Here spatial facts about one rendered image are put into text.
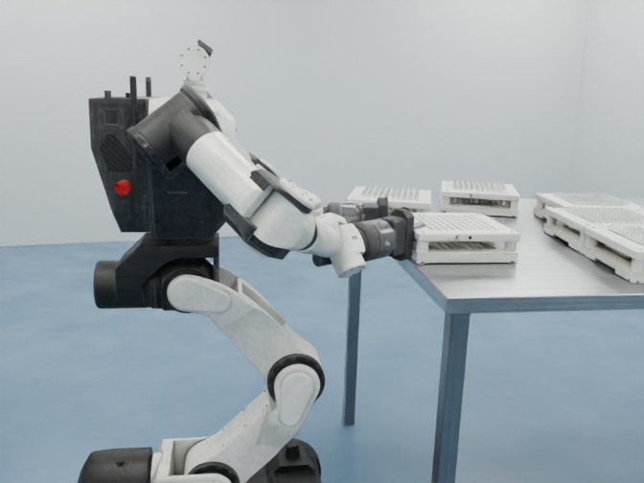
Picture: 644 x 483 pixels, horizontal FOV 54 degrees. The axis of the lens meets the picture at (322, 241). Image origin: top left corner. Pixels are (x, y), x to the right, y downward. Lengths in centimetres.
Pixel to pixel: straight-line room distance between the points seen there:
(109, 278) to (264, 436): 54
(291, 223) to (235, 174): 13
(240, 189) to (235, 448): 79
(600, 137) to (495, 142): 94
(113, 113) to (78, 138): 384
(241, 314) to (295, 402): 25
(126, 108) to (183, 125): 22
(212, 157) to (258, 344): 57
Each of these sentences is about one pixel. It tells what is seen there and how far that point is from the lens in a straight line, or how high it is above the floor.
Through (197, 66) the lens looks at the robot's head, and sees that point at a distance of 142.
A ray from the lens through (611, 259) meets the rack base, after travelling 159.
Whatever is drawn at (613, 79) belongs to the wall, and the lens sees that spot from 640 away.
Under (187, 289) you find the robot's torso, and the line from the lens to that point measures 146.
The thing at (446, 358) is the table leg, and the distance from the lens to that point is 134.
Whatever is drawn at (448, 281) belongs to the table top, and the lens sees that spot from 136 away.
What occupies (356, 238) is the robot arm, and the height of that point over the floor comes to 96.
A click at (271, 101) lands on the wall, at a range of 535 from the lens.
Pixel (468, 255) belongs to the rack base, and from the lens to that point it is 151.
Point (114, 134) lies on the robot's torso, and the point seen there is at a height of 116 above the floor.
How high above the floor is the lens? 127
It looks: 14 degrees down
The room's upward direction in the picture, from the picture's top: 2 degrees clockwise
